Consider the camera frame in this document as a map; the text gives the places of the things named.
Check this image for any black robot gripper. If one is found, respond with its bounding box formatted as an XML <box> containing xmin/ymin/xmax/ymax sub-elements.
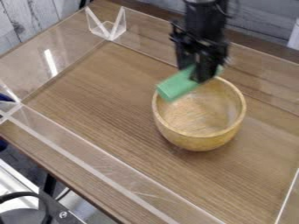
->
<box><xmin>169</xmin><ymin>0</ymin><xmax>230</xmax><ymax>83</ymax></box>

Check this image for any green rectangular block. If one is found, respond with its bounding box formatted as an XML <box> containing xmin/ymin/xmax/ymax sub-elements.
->
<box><xmin>155</xmin><ymin>65</ymin><xmax>211</xmax><ymax>102</ymax></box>

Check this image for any light brown wooden bowl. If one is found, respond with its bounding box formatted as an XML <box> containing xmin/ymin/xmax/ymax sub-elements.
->
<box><xmin>152</xmin><ymin>77</ymin><xmax>247</xmax><ymax>151</ymax></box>

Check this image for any black metal table leg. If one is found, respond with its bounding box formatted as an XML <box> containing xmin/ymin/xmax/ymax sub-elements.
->
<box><xmin>43</xmin><ymin>174</ymin><xmax>57</xmax><ymax>197</ymax></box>

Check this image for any clear acrylic corner bracket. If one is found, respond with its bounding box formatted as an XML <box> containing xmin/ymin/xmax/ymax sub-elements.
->
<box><xmin>85</xmin><ymin>7</ymin><xmax>127</xmax><ymax>41</ymax></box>

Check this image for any clear acrylic tray wall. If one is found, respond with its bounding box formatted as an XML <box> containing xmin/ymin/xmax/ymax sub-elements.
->
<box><xmin>0</xmin><ymin>0</ymin><xmax>299</xmax><ymax>224</ymax></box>

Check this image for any black cable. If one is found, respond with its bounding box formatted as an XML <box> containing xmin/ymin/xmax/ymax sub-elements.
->
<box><xmin>0</xmin><ymin>191</ymin><xmax>55</xmax><ymax>224</ymax></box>

